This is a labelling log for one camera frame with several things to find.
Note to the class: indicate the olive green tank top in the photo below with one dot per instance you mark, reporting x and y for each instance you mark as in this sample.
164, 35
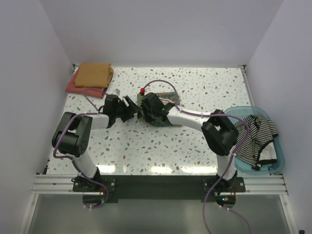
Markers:
165, 97

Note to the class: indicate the striped black white tank top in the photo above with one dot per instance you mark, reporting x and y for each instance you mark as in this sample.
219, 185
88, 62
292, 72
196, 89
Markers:
260, 137

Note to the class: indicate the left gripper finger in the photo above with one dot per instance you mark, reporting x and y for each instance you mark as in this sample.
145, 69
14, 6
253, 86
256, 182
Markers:
126, 113
132, 107

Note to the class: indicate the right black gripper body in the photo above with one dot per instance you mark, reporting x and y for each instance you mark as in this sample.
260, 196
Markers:
149, 114

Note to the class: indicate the blue translucent plastic bin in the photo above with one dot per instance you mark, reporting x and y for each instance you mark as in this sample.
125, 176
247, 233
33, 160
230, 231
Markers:
274, 168

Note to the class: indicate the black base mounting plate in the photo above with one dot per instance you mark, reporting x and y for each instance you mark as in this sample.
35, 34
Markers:
113, 188

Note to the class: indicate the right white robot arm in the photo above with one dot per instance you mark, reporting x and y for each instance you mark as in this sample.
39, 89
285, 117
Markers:
219, 132

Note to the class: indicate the salmon red folded tank top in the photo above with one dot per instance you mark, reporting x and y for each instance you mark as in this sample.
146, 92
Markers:
91, 92

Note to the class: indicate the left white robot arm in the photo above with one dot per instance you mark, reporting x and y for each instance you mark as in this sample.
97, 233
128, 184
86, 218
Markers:
71, 137

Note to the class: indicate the mustard folded tank top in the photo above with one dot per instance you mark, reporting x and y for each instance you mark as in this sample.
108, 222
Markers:
94, 75

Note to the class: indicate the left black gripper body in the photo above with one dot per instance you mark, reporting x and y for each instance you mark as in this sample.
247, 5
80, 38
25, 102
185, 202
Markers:
117, 111

